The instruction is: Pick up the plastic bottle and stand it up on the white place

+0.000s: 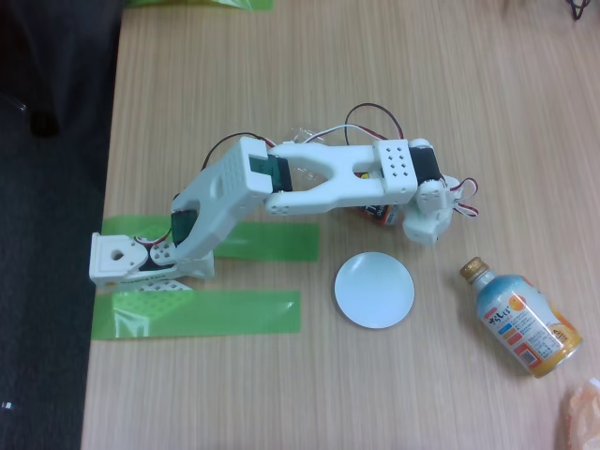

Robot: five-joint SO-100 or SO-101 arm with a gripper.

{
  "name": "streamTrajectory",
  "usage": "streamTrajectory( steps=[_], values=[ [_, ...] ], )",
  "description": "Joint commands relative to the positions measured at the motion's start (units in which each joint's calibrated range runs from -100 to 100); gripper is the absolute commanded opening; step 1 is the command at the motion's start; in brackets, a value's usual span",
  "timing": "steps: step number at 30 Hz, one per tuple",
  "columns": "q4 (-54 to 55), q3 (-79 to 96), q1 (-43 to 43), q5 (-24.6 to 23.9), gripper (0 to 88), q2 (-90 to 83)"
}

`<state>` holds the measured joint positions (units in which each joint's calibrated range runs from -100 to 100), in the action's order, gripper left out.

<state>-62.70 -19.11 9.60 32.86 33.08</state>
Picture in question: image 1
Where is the black cable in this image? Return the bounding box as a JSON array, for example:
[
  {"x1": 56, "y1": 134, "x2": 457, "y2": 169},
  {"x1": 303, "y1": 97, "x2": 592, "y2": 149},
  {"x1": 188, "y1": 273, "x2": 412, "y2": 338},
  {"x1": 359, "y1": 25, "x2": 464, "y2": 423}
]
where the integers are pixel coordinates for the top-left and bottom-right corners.
[{"x1": 564, "y1": 0, "x2": 593, "y2": 21}]

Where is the green plastic sheet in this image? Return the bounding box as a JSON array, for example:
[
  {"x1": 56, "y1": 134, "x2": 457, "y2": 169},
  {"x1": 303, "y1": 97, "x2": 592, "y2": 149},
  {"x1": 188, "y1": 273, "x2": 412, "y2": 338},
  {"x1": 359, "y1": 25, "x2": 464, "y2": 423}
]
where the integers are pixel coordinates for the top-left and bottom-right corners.
[{"x1": 122, "y1": 0, "x2": 276, "y2": 13}]

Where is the clear plastic bottle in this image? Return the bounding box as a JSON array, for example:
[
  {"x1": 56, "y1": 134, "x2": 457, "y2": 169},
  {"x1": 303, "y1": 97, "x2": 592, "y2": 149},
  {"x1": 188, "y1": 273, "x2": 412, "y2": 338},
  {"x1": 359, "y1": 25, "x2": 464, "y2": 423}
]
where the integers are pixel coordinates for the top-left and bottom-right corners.
[{"x1": 283, "y1": 125, "x2": 407, "y2": 227}]

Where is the green tape strip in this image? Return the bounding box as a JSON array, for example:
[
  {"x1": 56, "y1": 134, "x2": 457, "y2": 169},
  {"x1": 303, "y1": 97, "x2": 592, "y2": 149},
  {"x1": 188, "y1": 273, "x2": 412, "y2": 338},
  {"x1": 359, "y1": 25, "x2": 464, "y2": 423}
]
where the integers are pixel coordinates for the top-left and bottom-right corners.
[
  {"x1": 101, "y1": 215, "x2": 321, "y2": 263},
  {"x1": 91, "y1": 289, "x2": 302, "y2": 342}
]

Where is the orange drink bottle can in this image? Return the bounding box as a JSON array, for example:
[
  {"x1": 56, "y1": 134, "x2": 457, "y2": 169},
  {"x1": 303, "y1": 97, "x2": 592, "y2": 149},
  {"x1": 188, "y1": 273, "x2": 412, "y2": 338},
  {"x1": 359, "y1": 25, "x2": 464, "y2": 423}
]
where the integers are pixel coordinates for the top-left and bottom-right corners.
[{"x1": 457, "y1": 256, "x2": 584, "y2": 380}]

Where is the white round plate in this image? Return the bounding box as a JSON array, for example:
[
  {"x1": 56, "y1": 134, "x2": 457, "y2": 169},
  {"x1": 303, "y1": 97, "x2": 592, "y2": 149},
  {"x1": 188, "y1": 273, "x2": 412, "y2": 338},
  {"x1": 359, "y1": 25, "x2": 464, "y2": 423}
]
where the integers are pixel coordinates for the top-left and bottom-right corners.
[{"x1": 334, "y1": 251, "x2": 416, "y2": 330}]

